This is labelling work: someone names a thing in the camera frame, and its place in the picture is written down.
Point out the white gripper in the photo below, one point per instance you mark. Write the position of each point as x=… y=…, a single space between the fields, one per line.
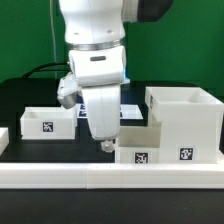
x=102 y=104

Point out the white base tag plate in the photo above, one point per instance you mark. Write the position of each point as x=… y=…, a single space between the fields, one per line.
x=127 y=112

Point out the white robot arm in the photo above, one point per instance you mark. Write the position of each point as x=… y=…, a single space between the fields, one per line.
x=94 y=29

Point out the white drawer rear with tag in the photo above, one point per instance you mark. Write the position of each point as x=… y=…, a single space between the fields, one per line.
x=40 y=123

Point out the white drawer front with knob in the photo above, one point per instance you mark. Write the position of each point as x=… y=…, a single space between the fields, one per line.
x=135 y=145

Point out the white U-shaped fence wall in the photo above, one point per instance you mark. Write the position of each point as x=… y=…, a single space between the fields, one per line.
x=101 y=176

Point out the white drawer cabinet box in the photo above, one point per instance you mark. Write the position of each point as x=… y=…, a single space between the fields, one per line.
x=191 y=122

